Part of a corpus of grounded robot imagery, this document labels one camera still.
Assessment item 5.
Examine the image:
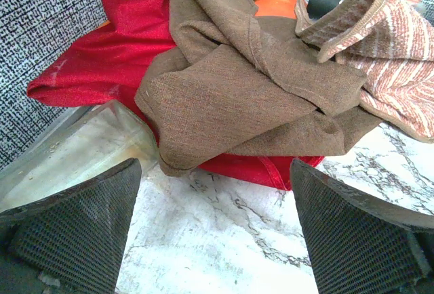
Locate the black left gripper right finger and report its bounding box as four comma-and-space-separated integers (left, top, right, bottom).
290, 159, 433, 293

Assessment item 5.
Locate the brown cloth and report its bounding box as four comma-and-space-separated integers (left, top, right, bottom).
135, 0, 380, 176

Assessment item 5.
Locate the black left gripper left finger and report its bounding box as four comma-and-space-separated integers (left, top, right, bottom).
1, 159, 142, 293

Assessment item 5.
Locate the orange plate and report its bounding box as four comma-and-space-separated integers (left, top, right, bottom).
255, 0, 309, 19

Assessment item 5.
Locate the red cloth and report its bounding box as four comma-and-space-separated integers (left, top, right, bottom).
26, 0, 326, 192

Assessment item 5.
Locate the striped pink towel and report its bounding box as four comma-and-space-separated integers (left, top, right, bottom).
294, 0, 433, 143

